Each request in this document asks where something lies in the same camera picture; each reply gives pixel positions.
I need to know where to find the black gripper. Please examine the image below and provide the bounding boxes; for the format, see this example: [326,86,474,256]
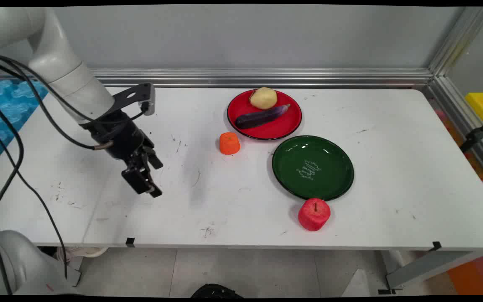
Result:
[83,110,164,198]

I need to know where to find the purple eggplant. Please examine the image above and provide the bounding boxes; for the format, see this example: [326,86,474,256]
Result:
[235,104,291,130]

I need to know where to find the orange toy fruit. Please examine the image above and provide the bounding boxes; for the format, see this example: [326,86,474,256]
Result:
[219,132,241,156]

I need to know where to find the white object under table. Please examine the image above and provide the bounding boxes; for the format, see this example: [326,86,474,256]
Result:
[55,247,109,259]

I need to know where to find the yellow potato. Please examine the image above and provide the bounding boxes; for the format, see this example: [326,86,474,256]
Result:
[249,87,278,110]

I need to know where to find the black round object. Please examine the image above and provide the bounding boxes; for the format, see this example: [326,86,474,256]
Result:
[190,284,244,299]

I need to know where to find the red round plate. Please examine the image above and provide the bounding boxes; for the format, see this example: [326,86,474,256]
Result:
[226,89,302,141]

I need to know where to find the blue foam mat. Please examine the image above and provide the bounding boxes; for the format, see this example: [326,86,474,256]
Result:
[0,79,49,170]

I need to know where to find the green round plate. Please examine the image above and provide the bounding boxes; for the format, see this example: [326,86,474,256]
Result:
[272,135,355,201]

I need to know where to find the red toy apple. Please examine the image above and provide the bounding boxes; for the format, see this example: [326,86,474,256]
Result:
[298,198,331,232]

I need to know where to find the grey table leg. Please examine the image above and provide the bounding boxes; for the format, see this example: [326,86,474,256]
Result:
[385,250,479,291]

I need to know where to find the orange box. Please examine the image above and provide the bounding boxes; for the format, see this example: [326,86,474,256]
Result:
[447,252,483,296]

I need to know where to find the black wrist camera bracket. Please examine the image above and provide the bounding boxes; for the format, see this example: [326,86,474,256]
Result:
[113,83,156,117]

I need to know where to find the black cable to camera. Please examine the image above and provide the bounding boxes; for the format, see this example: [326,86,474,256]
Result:
[0,51,148,294]

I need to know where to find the black cable to gripper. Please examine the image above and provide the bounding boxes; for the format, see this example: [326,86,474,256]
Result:
[0,54,114,279]

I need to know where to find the horizontal aluminium frame rail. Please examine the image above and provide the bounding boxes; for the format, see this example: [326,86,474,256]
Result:
[0,68,434,88]

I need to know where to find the slanted aluminium side rail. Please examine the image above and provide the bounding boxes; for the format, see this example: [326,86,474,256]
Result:
[424,75,483,186]

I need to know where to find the upright aluminium frame post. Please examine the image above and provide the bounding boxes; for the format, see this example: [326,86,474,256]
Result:
[428,6,483,77]

